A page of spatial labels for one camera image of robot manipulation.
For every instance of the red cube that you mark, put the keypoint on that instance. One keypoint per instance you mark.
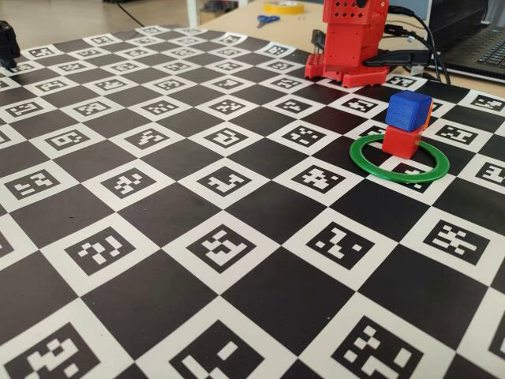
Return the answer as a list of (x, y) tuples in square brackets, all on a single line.
[(398, 144)]

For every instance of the blue cube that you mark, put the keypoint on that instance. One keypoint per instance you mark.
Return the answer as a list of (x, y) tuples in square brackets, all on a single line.
[(404, 112)]

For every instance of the orange cube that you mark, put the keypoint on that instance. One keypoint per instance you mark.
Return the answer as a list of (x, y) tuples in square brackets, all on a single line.
[(428, 118)]

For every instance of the red robot arm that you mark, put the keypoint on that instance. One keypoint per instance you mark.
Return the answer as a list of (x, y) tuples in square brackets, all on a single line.
[(351, 31)]

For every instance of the black white marker mat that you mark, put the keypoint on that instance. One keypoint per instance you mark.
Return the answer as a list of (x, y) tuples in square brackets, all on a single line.
[(236, 217)]

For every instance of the black base clamp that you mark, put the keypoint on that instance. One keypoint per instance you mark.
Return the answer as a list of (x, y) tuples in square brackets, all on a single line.
[(317, 39)]

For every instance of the blue scissors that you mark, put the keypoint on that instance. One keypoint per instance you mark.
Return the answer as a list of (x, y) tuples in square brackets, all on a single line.
[(266, 19)]

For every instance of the yellow tape roll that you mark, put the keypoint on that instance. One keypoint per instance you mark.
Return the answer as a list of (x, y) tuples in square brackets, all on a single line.
[(284, 7)]

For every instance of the white furniture leg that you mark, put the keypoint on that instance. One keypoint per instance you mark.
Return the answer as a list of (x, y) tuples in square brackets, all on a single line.
[(192, 12)]

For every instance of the black power plug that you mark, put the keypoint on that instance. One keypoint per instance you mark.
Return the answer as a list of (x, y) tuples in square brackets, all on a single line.
[(394, 59)]

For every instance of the black laptop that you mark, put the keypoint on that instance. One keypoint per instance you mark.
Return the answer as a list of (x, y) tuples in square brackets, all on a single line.
[(465, 23)]

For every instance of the black camera stand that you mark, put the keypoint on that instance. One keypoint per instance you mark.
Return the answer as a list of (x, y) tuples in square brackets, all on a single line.
[(8, 43)]

